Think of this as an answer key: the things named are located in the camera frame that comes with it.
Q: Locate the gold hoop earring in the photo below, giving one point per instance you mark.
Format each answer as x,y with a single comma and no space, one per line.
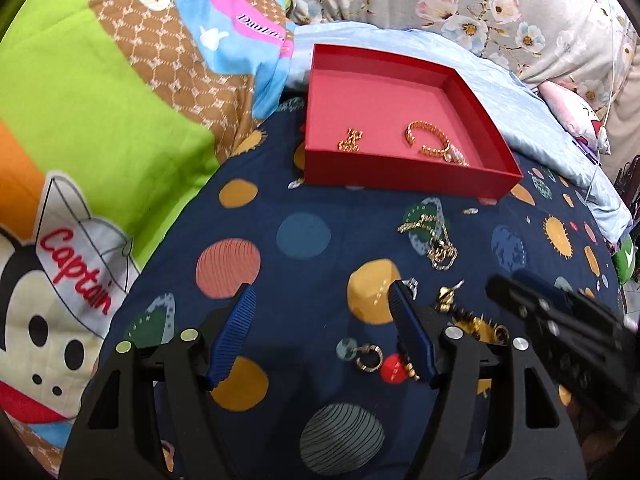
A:
371,358

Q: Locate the grey floral cloth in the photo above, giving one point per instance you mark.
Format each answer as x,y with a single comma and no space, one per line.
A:
450,5

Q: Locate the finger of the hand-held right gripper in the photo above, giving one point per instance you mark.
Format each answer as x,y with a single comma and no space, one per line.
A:
515,300
560,294

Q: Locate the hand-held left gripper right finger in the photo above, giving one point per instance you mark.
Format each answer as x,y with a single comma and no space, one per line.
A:
412,334

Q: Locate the gold jewellery cluster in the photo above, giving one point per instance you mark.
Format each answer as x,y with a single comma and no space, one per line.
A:
482,331

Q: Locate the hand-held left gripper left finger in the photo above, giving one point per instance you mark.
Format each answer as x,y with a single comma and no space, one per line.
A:
234,341

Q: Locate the light blue blanket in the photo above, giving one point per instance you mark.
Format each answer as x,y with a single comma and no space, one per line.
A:
545,130

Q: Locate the green white object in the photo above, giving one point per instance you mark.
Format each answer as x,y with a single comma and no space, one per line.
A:
626,260

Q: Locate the cartoon monkey printed blanket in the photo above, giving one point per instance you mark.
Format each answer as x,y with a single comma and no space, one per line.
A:
100,125

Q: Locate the red cardboard box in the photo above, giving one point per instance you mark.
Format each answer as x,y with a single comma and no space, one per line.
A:
370,95

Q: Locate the gold drop earring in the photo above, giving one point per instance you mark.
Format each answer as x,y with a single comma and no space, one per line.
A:
445,299

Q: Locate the small gold silver earring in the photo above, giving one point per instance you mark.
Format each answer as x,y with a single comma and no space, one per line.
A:
296,183

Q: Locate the navy planet print blanket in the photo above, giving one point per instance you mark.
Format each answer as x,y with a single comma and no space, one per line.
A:
310,270

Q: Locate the pink cartoon pillow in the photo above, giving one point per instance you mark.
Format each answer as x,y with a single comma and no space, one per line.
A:
575,110

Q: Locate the silver pearl jewelry piece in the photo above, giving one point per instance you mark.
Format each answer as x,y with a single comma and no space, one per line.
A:
457,156

